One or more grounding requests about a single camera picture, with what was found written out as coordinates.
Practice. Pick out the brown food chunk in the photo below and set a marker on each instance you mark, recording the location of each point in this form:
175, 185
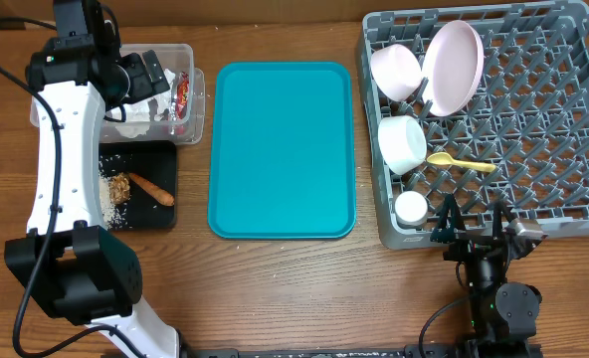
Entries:
119, 189

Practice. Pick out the orange carrot piece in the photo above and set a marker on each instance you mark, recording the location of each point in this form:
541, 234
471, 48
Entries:
161, 196

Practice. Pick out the black tray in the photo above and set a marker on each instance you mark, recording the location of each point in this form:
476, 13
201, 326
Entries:
155, 161

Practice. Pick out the small pink bowl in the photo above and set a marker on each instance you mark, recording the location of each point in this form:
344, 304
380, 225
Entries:
396, 71

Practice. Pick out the white cup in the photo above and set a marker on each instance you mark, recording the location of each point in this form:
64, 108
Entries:
411, 209

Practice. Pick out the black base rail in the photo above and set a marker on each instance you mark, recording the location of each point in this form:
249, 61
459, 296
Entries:
409, 351

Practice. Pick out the large white plate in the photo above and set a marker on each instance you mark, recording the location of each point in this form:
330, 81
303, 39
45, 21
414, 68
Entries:
453, 66

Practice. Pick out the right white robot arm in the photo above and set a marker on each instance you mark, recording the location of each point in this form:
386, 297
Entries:
503, 312

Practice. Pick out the clear plastic bin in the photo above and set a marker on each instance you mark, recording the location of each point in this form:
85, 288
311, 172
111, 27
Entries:
175, 59

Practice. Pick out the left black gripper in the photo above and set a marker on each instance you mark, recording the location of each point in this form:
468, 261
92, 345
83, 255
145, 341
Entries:
144, 88

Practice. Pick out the white green bowl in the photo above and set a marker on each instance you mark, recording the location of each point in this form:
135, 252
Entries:
402, 143

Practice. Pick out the red ketchup packet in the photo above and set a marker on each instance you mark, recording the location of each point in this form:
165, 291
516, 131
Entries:
179, 104

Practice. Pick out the teal serving tray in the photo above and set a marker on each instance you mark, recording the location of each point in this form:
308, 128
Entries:
282, 155

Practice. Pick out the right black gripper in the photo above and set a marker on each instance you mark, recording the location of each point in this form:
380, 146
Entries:
468, 246

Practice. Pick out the white napkin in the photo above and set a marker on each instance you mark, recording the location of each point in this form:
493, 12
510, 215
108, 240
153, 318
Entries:
141, 114

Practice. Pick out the grey dishwasher rack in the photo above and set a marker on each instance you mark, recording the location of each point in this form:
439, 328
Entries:
529, 117

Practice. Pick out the spilled rice grains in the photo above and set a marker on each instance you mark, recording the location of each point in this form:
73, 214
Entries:
106, 201

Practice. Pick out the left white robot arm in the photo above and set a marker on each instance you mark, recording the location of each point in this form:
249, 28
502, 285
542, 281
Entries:
68, 262

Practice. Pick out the yellow plastic spoon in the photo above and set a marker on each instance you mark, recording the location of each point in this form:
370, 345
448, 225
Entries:
445, 159

